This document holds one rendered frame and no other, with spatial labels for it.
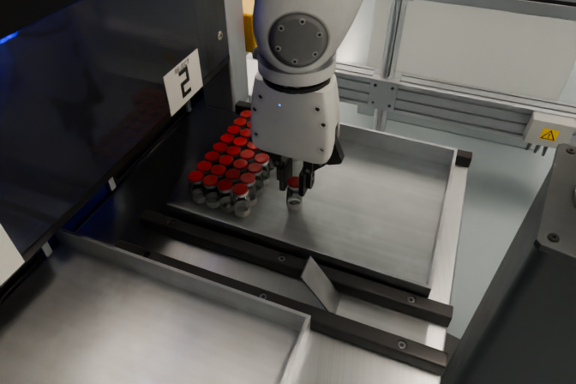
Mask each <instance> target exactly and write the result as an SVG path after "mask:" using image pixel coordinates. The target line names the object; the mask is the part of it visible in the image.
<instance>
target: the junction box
mask: <svg viewBox="0 0 576 384"><path fill-rule="evenodd" d="M575 130H576V123H575V119H573V118H568V117H560V116H556V115H551V114H546V113H542V112H537V111H534V112H532V114H531V118H530V120H529V122H528V124H527V126H526V128H525V131H524V142H527V143H531V144H536V145H540V146H545V147H552V148H557V146H558V144H562V143H565V144H568V142H569V141H570V139H571V137H572V135H573V133H574V131H575Z"/></svg>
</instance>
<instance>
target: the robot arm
mask: <svg viewBox="0 0 576 384"><path fill-rule="evenodd" d="M362 2H363V0H255V4H254V10H253V19H252V25H253V33H254V36H255V42H256V44H257V46H255V47H254V49H253V52H252V57H253V58H254V59H257V61H258V71H257V72H256V73H255V80H254V86H253V92H252V101H251V116H250V132H251V136H250V138H249V139H250V141H251V142H253V144H254V145H255V146H256V147H258V148H259V149H260V150H263V151H265V152H266V153H267V154H268V156H269V157H270V158H271V159H272V160H273V165H274V166H276V170H277V180H279V190H281V191H285V189H286V187H287V186H288V179H289V178H290V177H292V159H299V160H302V161H303V168H302V170H301V172H300V173H299V189H298V190H299V192H298V194H299V195H300V196H302V197H304V195H305V193H306V192H307V190H308V189H312V187H313V185H314V182H315V171H316V170H318V169H320V168H322V167H323V166H325V165H340V164H341V163H342V161H343V159H344V157H345V155H344V153H343V150H342V148H341V146H340V144H339V90H338V85H337V80H336V76H335V74H334V72H335V67H336V56H337V50H338V48H339V46H340V45H341V43H342V42H343V40H344V38H345V36H346V34H347V33H348V31H349V30H350V28H351V25H352V23H353V22H354V20H355V18H356V15H357V12H358V10H359V9H360V7H361V5H362Z"/></svg>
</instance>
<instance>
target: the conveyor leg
mask: <svg viewBox="0 0 576 384"><path fill-rule="evenodd" d="M408 1H413V0H392V1H391V7H390V12H389V18H388V24H387V34H386V40H385V45H384V52H383V57H382V62H381V72H380V77H381V78H383V79H388V80H389V79H392V78H394V75H395V70H396V65H397V60H398V55H399V47H400V41H401V37H402V32H403V27H404V22H405V13H406V8H407V4H408ZM387 114H388V111H382V110H378V109H375V112H374V117H373V122H372V130H377V131H380V132H385V127H386V122H387Z"/></svg>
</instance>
